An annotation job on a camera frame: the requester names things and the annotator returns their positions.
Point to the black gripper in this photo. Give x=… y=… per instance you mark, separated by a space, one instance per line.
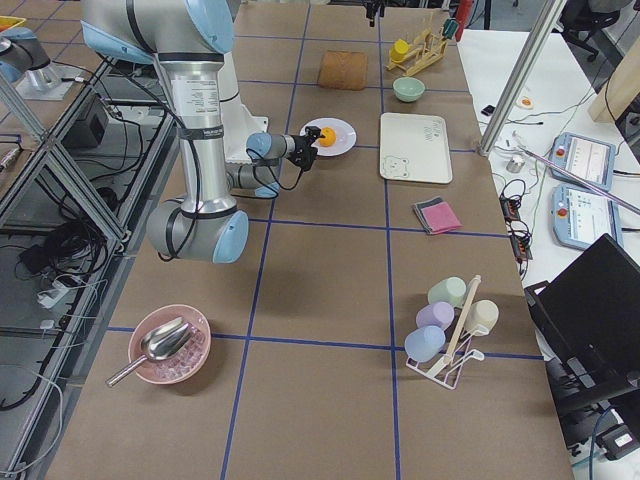
x=371 y=9
x=300 y=146

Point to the orange fruit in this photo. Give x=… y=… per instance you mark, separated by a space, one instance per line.
x=327 y=137

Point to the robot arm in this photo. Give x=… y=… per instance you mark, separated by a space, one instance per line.
x=189 y=44

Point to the cream bear tray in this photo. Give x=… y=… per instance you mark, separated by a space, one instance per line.
x=414 y=147

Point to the white plate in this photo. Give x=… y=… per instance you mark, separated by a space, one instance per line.
x=344 y=132

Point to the yellow mug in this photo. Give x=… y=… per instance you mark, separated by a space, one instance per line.
x=399 y=51

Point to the wooden cutting board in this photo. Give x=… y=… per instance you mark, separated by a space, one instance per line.
x=343 y=70

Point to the wooden dish rack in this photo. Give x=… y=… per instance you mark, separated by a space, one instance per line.
x=426 y=49

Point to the dark green mug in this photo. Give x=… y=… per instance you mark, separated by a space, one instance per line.
x=449 y=28

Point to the green bowl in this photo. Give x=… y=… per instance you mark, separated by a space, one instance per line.
x=408 y=89

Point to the grey cloth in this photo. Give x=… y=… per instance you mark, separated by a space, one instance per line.
x=417 y=210

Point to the small black device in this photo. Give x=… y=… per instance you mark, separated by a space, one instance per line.
x=488 y=110

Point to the pink cloth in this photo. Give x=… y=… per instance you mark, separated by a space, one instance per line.
x=451 y=221

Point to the fried egg toy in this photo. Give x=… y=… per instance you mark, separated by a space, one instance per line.
x=525 y=102

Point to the small metal cylinder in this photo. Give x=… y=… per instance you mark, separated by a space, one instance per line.
x=515 y=164

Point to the green plastic cup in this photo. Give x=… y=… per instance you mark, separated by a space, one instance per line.
x=451 y=290

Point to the purple plastic cup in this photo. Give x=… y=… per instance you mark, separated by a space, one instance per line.
x=440 y=314

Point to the blue plastic cup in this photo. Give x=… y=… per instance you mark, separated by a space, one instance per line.
x=424 y=343

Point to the beige plastic cup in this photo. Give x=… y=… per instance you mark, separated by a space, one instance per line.
x=483 y=313

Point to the metal scoop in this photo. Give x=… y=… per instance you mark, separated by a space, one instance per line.
x=159 y=344

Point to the teach pendant tablet far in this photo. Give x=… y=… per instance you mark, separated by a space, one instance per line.
x=589 y=159

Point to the teach pendant tablet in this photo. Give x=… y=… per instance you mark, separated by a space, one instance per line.
x=581 y=217
x=589 y=159

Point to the pink bowl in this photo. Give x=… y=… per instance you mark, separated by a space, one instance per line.
x=188 y=360

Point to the teach pendant tablet near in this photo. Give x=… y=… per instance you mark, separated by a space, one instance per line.
x=581 y=217

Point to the black laptop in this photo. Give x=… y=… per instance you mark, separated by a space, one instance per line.
x=589 y=316

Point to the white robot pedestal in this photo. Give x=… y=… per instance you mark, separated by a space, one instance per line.
x=237 y=120

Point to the aluminium frame post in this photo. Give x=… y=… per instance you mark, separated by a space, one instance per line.
x=525 y=62

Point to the white wire cup rack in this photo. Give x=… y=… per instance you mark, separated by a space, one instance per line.
x=446 y=366

